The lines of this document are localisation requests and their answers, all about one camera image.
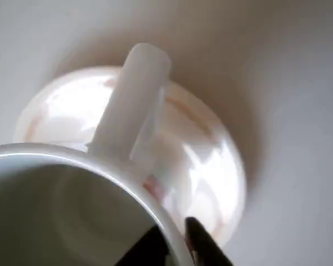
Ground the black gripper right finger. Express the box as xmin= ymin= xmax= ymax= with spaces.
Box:
xmin=184 ymin=217 xmax=235 ymax=266

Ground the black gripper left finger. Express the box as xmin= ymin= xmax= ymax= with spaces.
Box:
xmin=115 ymin=224 xmax=170 ymax=266

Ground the white ceramic mug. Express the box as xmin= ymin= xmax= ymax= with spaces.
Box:
xmin=0 ymin=42 xmax=194 ymax=266

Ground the cream porcelain saucer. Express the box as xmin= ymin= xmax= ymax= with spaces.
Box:
xmin=12 ymin=65 xmax=246 ymax=242

